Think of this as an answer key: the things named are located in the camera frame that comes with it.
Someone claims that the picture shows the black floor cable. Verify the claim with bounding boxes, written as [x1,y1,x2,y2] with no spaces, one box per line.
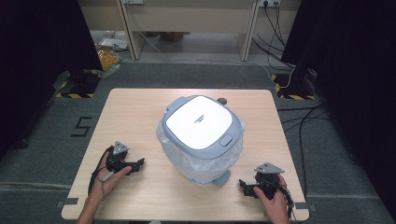
[276,103,332,200]

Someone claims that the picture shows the person's right hand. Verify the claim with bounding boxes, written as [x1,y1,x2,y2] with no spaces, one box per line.
[252,173,291,224]

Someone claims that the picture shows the clear plastic packaging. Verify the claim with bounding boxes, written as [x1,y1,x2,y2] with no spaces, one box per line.
[98,29,129,52]

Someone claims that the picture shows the white wall socket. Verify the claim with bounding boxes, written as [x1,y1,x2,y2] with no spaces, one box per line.
[259,0,282,8]

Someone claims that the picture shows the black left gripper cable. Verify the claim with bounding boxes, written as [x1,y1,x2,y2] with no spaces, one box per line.
[87,146,114,196]

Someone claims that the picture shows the stand base with hazard tape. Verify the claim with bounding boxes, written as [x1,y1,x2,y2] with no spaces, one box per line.
[53,69,101,99]
[270,72,318,101]

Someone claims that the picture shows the beige desk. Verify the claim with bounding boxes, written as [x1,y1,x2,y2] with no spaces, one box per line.
[78,0,303,63]

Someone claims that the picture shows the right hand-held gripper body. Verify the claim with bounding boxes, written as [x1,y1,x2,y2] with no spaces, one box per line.
[253,161,286,201]

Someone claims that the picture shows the black curtain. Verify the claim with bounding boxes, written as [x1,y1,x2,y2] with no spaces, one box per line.
[0,0,105,161]
[280,0,396,220]

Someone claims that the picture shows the grey tape piece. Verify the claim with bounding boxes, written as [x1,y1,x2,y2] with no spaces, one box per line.
[294,202,318,213]
[55,197,79,209]

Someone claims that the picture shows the black cable from socket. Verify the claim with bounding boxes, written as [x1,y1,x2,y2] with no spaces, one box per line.
[250,3,296,69]

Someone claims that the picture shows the white grey-blue pedal trash can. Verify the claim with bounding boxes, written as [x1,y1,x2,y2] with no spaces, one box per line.
[162,94,246,189]

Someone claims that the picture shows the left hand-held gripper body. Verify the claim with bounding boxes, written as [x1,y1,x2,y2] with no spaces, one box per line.
[105,141,134,175]

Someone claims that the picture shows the person's left hand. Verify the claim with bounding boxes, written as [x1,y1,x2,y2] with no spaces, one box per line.
[88,151,133,203]

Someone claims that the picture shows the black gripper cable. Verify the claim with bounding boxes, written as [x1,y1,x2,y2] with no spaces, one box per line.
[268,179,296,220]
[87,146,114,196]

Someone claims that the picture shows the yellow bag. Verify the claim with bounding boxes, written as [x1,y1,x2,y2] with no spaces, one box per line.
[96,46,121,73]

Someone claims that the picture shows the black tape numeral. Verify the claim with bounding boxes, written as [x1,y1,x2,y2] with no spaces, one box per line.
[70,116,93,138]

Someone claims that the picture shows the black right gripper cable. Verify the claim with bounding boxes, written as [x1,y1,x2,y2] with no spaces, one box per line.
[268,179,296,220]

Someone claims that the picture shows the grey cable connector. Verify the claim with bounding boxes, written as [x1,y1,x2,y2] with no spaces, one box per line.
[100,171,116,183]

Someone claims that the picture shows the clear plastic bin liner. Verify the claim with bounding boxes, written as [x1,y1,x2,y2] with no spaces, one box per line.
[155,119,248,185]

